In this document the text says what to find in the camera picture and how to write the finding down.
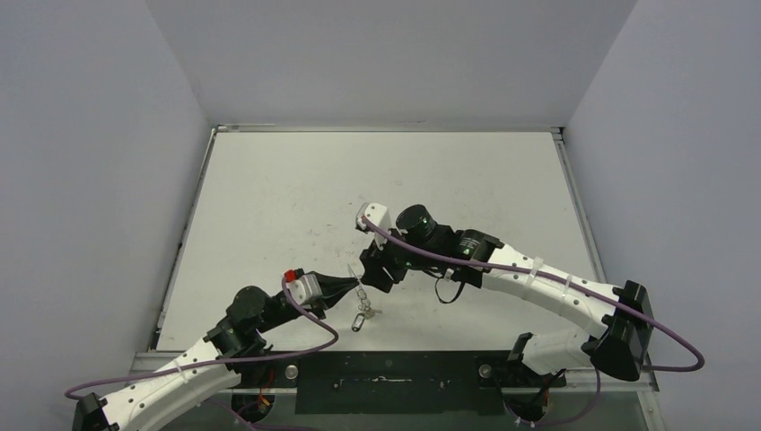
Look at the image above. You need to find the clear plastic keyring holder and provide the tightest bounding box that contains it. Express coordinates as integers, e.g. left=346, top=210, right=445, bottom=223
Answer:
left=347, top=264, right=383, bottom=321

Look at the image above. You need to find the black tagged key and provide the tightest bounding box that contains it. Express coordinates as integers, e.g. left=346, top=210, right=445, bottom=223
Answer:
left=351, top=313, right=366, bottom=332

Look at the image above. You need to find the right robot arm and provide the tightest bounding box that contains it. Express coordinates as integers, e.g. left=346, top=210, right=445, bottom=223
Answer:
left=355, top=203, right=653, bottom=385

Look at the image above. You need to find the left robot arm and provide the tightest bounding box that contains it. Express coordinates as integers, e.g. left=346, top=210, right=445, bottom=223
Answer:
left=65, top=269, right=361, bottom=430

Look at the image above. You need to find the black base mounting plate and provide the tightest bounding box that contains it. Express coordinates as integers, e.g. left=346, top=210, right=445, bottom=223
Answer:
left=231, top=350, right=566, bottom=422

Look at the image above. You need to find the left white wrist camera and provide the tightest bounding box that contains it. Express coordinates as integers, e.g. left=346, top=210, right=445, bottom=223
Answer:
left=284, top=269, right=323, bottom=306

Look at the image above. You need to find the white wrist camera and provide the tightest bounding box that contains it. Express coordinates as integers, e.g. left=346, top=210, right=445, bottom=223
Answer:
left=355, top=202, right=392, bottom=249
left=284, top=269, right=323, bottom=306

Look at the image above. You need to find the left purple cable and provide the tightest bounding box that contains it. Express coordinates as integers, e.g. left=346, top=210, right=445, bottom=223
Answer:
left=64, top=276, right=341, bottom=431

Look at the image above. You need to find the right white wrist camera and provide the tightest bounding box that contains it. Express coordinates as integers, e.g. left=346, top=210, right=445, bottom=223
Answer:
left=355, top=202, right=392, bottom=249

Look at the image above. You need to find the aluminium front rail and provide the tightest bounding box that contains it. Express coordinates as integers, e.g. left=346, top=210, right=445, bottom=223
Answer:
left=128, top=350, right=659, bottom=393

